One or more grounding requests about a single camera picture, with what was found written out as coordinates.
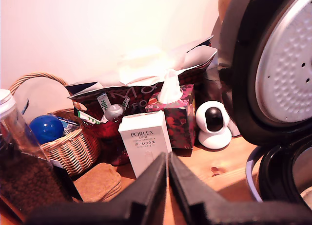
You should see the large black rice cooker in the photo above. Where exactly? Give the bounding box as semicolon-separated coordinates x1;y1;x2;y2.
217;0;312;211

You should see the white Porlex grinder box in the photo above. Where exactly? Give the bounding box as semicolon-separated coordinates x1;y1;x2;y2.
117;110;173;179

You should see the brown cork coaster stack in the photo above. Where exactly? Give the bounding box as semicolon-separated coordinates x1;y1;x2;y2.
72;162;122;203

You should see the floral tissue box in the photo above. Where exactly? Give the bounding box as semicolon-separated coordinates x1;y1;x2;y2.
145;68;196;150

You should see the white round bottle cap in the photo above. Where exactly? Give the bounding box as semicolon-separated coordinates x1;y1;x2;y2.
101;103;125;123

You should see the woven wicker basket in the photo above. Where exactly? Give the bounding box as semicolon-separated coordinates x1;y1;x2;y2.
9;72;102;177

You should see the green white milk packet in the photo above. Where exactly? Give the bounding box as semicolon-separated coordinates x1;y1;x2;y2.
74;108;102;126
97;93;112;114

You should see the blue white snack packet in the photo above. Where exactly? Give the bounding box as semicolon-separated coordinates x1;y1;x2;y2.
52;113;80;137

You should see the red patterned paper bag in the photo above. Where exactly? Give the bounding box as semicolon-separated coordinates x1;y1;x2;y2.
65;35;218;166

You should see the blue ball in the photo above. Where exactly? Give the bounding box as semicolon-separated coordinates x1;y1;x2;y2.
29;115;65;145

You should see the clear jar with brown contents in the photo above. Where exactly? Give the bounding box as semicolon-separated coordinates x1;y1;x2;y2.
0;88;74;212

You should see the white round security camera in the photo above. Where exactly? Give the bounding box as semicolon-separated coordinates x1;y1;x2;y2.
195;100;233;149

